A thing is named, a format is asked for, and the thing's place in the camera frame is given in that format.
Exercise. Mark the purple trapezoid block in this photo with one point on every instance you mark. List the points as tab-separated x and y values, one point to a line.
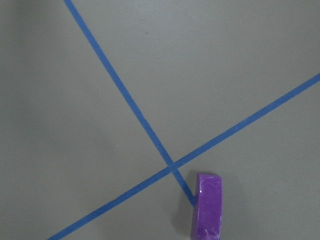
207	209

